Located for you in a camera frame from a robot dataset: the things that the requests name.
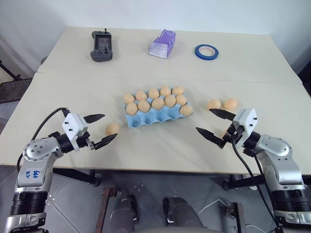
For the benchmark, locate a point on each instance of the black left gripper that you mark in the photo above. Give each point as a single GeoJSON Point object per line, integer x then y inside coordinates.
{"type": "Point", "coordinates": [84, 140]}

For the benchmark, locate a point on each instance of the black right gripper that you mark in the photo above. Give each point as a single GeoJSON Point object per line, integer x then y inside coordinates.
{"type": "Point", "coordinates": [233, 133]}

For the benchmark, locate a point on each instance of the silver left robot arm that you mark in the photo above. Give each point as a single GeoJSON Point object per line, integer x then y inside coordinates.
{"type": "Point", "coordinates": [36, 155]}

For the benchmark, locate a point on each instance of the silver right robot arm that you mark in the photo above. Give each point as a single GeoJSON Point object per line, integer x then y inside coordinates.
{"type": "Point", "coordinates": [279, 157]}

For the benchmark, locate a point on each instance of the blue egg tray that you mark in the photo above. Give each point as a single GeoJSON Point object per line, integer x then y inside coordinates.
{"type": "Point", "coordinates": [155, 119]}

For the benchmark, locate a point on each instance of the tan egg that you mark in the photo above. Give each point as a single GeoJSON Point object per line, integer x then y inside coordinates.
{"type": "Point", "coordinates": [169, 101]}
{"type": "Point", "coordinates": [177, 90]}
{"type": "Point", "coordinates": [186, 110]}
{"type": "Point", "coordinates": [131, 109]}
{"type": "Point", "coordinates": [112, 128]}
{"type": "Point", "coordinates": [230, 104]}
{"type": "Point", "coordinates": [129, 98]}
{"type": "Point", "coordinates": [165, 90]}
{"type": "Point", "coordinates": [181, 99]}
{"type": "Point", "coordinates": [158, 103]}
{"type": "Point", "coordinates": [141, 95]}
{"type": "Point", "coordinates": [213, 104]}
{"type": "Point", "coordinates": [143, 106]}
{"type": "Point", "coordinates": [153, 93]}

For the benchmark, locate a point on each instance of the black table leg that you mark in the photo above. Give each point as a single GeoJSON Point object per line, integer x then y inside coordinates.
{"type": "Point", "coordinates": [77, 177]}
{"type": "Point", "coordinates": [243, 182]}

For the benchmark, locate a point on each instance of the blue tape roll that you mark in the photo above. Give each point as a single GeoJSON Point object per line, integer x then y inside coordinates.
{"type": "Point", "coordinates": [206, 52]}

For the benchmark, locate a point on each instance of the rusty metal bar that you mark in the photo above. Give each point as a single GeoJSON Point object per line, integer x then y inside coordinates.
{"type": "Point", "coordinates": [236, 217]}
{"type": "Point", "coordinates": [104, 208]}

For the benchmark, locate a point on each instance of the dark grey remote controller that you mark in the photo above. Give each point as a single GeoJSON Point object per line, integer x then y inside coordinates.
{"type": "Point", "coordinates": [102, 46]}

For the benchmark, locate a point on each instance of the dark rounded robot leg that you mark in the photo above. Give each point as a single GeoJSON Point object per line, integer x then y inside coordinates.
{"type": "Point", "coordinates": [181, 213]}
{"type": "Point", "coordinates": [125, 211]}

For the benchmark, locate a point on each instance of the purple tissue pack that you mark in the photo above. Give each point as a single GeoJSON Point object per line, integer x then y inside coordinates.
{"type": "Point", "coordinates": [162, 44]}

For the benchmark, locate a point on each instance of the black metal stand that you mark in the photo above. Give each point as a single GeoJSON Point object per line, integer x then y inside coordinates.
{"type": "Point", "coordinates": [12, 85]}

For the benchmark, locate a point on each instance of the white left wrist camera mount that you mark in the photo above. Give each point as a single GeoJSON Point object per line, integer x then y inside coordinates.
{"type": "Point", "coordinates": [73, 126]}

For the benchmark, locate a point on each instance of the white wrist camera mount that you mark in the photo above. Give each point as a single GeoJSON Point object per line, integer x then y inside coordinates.
{"type": "Point", "coordinates": [246, 121]}
{"type": "Point", "coordinates": [73, 126]}

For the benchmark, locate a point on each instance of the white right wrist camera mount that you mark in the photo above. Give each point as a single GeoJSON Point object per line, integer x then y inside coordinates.
{"type": "Point", "coordinates": [246, 121]}

